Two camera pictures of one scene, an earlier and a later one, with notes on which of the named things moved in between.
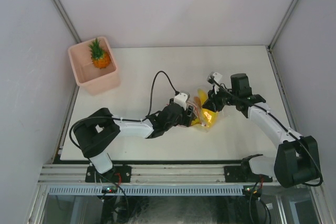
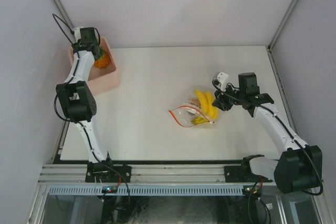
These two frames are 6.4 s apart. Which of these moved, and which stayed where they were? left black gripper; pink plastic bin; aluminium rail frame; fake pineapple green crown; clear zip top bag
Moved: left black gripper; clear zip top bag; fake pineapple green crown
Stayed: pink plastic bin; aluminium rail frame
